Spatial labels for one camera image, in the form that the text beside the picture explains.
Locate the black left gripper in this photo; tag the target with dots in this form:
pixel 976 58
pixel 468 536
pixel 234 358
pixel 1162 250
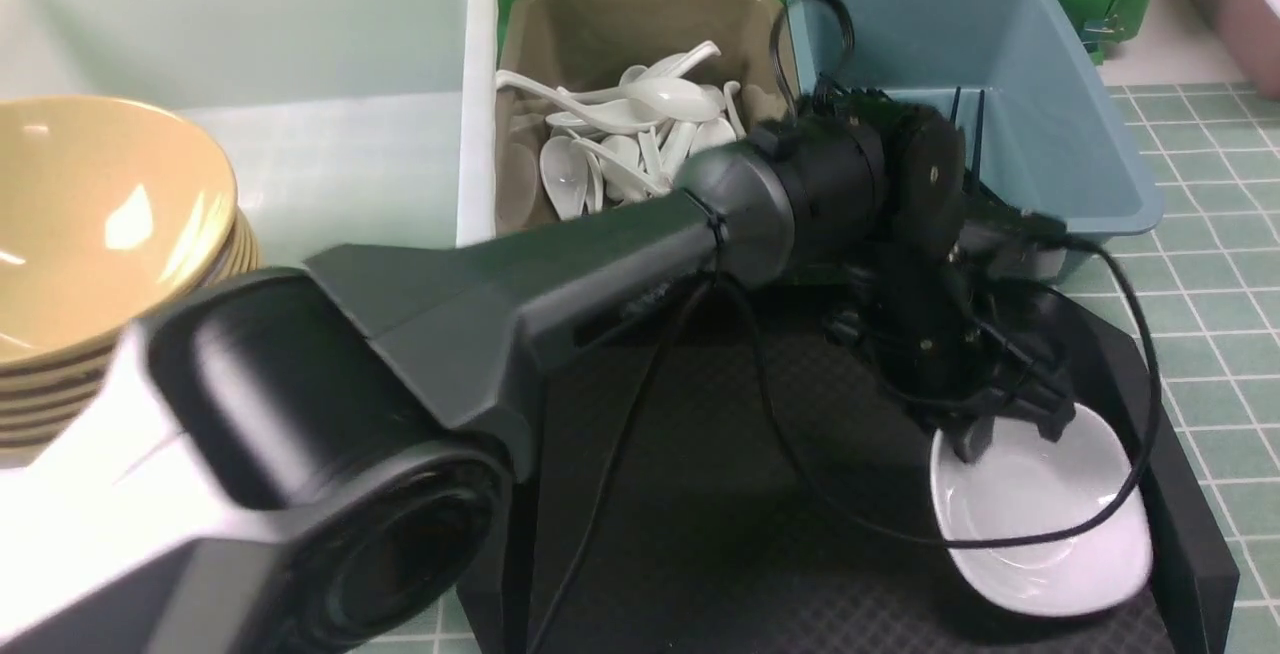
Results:
pixel 930 331

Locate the white square sauce dish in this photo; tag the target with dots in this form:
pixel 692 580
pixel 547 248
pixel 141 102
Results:
pixel 1024 485

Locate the white ceramic soup spoon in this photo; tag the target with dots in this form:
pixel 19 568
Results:
pixel 630 176

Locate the yellow noodle bowl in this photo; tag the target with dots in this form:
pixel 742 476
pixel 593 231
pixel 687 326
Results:
pixel 110 207

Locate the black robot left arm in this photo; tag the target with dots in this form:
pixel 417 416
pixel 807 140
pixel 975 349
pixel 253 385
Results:
pixel 300 460

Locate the white spoon bowl front left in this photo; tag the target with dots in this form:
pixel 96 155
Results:
pixel 565 175

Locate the green tiled table mat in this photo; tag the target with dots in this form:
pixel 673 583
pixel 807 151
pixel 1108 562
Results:
pixel 1208 279

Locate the black plastic serving tray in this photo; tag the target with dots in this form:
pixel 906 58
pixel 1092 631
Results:
pixel 709 545

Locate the blue plastic chopstick bin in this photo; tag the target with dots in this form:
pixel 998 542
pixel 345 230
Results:
pixel 1037 118

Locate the white spoon top of pile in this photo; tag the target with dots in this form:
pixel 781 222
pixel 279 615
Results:
pixel 656 99

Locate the taupe plastic spoon bin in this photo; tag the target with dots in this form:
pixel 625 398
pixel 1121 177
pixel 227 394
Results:
pixel 585 45

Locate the large white plastic tub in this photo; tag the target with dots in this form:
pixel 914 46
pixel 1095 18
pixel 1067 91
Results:
pixel 346 121

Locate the stack of yellow bowls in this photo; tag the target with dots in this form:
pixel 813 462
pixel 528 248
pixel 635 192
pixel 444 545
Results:
pixel 37 403

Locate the white spoon long handle left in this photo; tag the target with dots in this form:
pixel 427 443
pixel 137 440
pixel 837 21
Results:
pixel 622 116

